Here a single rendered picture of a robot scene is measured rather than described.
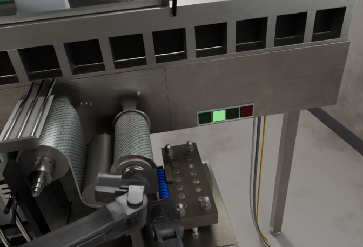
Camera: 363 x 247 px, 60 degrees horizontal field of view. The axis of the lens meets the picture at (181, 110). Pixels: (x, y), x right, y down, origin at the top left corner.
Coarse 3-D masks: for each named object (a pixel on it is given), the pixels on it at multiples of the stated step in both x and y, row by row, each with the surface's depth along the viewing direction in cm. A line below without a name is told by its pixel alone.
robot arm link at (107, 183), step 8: (104, 176) 75; (112, 176) 75; (120, 176) 76; (96, 184) 74; (104, 184) 74; (112, 184) 74; (96, 192) 73; (104, 192) 72; (112, 192) 72; (120, 192) 72; (128, 192) 70; (136, 192) 70; (96, 200) 74; (104, 200) 74; (112, 200) 73; (128, 200) 68; (136, 200) 68
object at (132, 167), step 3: (129, 165) 96; (132, 165) 95; (135, 165) 95; (138, 165) 96; (126, 168) 95; (129, 168) 95; (132, 168) 94; (135, 168) 95; (138, 168) 95; (141, 168) 96; (123, 171) 96; (126, 171) 94; (129, 171) 95
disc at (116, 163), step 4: (124, 156) 94; (128, 156) 94; (132, 156) 94; (136, 156) 95; (140, 156) 95; (144, 156) 95; (120, 160) 94; (124, 160) 95; (144, 160) 96; (148, 160) 96; (152, 160) 97; (112, 164) 95; (116, 164) 95; (152, 164) 97; (112, 168) 96; (116, 168) 96; (152, 168) 98; (156, 168) 98; (112, 172) 96
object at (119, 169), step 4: (128, 160) 95; (132, 160) 95; (136, 160) 95; (140, 160) 95; (120, 164) 95; (124, 164) 95; (128, 164) 95; (132, 164) 95; (136, 164) 96; (140, 164) 96; (144, 164) 96; (148, 164) 96; (120, 168) 95; (144, 168) 97; (148, 168) 97; (116, 172) 96; (120, 172) 96
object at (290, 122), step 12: (288, 120) 161; (288, 132) 166; (288, 144) 171; (288, 156) 176; (288, 168) 181; (276, 180) 191; (288, 180) 187; (276, 192) 195; (276, 204) 198; (276, 216) 204; (276, 228) 211
